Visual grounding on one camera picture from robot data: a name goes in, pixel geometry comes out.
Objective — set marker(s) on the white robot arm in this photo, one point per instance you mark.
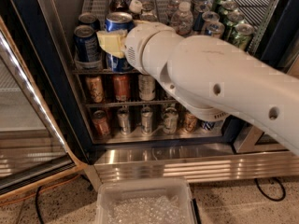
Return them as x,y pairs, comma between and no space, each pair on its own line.
212,78

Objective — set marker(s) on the front green soda can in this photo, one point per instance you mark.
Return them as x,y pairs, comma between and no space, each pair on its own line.
241,35

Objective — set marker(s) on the clear plastic bin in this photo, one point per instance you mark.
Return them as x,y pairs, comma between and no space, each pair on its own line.
145,201

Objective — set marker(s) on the front clear water bottle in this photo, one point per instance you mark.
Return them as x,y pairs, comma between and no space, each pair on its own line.
182,19

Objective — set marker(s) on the front iced tea bottle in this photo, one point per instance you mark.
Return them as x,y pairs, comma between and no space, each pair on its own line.
135,9

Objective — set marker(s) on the rear white green soda can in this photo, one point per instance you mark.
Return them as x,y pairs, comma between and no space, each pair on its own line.
148,6

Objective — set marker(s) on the tan can shelf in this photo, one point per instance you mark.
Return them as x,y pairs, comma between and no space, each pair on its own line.
189,122
95,88

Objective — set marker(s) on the white can bottom shelf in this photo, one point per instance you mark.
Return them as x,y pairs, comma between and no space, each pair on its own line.
170,120

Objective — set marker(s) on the iced tea bottle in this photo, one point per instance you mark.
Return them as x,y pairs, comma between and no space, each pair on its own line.
118,6
135,9

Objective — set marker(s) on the orange can middle shelf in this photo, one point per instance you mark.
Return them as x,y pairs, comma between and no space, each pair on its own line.
121,85

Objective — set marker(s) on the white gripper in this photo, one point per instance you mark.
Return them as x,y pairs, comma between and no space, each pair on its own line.
136,46

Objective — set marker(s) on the orange can bottom shelf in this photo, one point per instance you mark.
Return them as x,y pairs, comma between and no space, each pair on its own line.
100,122

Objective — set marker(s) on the rear clear water bottle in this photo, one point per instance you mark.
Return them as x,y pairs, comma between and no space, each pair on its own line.
172,7

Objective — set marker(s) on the middle white green soda can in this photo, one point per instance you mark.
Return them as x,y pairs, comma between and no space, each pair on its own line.
148,16

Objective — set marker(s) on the clear water bottle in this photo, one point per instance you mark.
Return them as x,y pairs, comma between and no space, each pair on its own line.
182,19
172,7

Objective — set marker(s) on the tan can middle shelf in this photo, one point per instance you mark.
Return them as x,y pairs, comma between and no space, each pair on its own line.
95,88

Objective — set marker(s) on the white can middle shelf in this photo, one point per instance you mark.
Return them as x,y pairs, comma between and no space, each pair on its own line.
146,87

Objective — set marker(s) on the front red bull can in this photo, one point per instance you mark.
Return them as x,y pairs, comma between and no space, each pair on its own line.
215,29

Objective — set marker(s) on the tan can bottom shelf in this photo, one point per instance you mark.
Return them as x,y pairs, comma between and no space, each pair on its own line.
189,122

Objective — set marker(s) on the orange can shelf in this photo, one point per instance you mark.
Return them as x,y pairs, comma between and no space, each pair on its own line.
100,122
121,85

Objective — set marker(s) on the stainless steel fridge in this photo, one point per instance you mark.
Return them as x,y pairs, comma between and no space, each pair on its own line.
43,32

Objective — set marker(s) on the silver can shelf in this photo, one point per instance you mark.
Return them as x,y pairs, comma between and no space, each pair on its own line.
146,120
124,120

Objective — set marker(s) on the white green soda can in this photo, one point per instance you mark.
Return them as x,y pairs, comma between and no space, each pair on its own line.
148,6
148,16

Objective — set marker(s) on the silver can bottom shelf centre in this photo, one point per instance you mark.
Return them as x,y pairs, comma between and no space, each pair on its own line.
146,120

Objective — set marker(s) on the white can shelf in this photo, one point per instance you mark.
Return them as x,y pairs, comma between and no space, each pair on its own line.
146,87
170,120

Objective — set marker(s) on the blue can bottom shelf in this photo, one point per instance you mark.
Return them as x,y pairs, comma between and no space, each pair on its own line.
207,125

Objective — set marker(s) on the open glass fridge door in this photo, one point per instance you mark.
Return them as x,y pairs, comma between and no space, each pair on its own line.
33,150

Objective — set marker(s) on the rear iced tea bottle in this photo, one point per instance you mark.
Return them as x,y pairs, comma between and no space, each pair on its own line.
118,6

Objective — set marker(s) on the silver can bottom shelf left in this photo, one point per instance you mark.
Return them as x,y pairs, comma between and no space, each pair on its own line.
124,120

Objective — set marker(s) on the blue pepsi can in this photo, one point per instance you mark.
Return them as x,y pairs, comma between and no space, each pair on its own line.
117,25
87,18
86,44

